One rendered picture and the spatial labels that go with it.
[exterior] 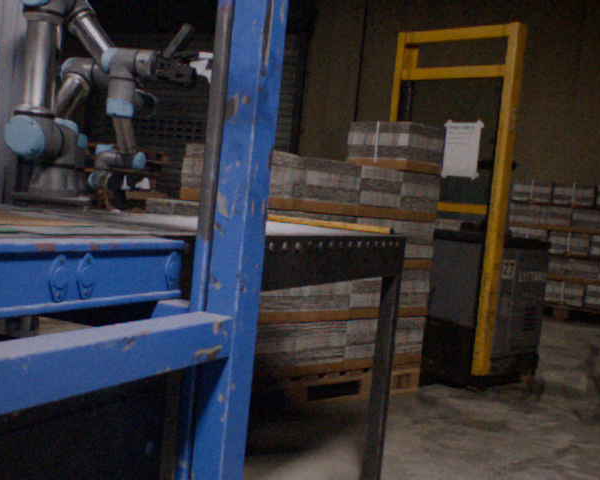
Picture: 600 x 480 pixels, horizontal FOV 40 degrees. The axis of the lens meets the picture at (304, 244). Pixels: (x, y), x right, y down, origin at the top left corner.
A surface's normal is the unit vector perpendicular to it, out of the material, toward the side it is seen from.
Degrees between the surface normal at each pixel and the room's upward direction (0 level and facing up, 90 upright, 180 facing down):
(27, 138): 98
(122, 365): 90
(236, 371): 90
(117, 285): 90
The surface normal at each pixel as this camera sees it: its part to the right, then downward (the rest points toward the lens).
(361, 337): 0.71, 0.10
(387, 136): -0.70, -0.03
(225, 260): -0.41, 0.00
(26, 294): 0.90, 0.11
